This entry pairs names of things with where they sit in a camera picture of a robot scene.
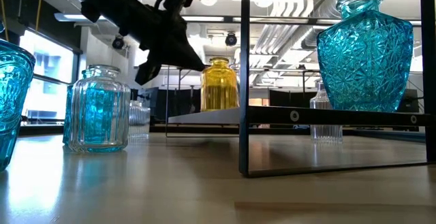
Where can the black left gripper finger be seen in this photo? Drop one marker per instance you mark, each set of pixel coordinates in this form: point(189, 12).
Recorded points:
point(185, 59)
point(148, 74)

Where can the clear ribbed glass jar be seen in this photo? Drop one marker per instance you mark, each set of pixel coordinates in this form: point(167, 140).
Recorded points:
point(119, 122)
point(139, 115)

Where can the yellow ribbed glass jar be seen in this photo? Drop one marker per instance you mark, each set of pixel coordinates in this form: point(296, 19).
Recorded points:
point(219, 88)

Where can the teal quilted glass vase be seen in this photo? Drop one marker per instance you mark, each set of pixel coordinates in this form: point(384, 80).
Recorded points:
point(66, 122)

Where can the teal star-cut glass vase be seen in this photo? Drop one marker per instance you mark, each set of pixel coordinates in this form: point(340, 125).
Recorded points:
point(364, 64)

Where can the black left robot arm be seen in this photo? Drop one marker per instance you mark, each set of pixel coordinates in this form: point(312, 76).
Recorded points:
point(112, 2)

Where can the black office partition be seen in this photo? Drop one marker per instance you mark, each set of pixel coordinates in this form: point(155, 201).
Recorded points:
point(289, 98)
point(170, 105)

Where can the long ceiling light strip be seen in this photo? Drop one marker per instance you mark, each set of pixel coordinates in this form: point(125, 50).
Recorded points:
point(211, 18)

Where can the bright office window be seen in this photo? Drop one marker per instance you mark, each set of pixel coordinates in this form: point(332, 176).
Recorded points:
point(51, 81)

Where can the white ceiling pipes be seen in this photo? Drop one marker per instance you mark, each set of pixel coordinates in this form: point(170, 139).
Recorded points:
point(282, 30)

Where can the teal embossed glass vase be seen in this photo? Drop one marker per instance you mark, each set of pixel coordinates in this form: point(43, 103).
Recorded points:
point(13, 91)

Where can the clear ribbed square decanter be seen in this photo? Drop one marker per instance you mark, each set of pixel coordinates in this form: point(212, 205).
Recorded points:
point(325, 133)

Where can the black desk monitor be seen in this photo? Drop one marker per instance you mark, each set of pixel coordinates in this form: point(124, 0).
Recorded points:
point(413, 103)

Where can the black dome camera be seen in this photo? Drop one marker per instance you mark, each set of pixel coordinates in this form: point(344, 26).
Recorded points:
point(118, 43)
point(231, 40)

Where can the black aluminium table frame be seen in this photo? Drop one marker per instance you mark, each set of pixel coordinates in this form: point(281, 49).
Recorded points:
point(190, 128)

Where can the wooden shelf with black frame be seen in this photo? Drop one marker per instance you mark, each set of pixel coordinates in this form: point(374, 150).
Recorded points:
point(245, 142)

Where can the silver ventilation duct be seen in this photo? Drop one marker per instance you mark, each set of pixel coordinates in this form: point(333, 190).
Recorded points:
point(328, 6)

